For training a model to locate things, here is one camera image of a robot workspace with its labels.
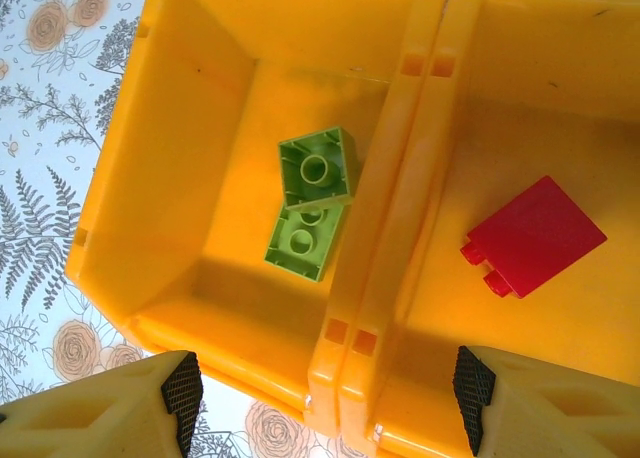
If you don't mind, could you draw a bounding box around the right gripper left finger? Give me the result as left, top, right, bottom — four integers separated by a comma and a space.
0, 350, 205, 458

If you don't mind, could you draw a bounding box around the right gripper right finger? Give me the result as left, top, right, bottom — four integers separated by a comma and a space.
452, 345, 640, 458

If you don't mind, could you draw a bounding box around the small green lego brick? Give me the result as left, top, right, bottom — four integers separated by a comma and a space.
277, 126, 360, 212

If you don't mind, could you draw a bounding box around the small red lego brick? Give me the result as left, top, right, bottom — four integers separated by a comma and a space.
459, 175, 609, 300

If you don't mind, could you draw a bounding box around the yellow plastic bin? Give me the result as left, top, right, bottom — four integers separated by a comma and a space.
337, 0, 640, 458
64, 0, 444, 438

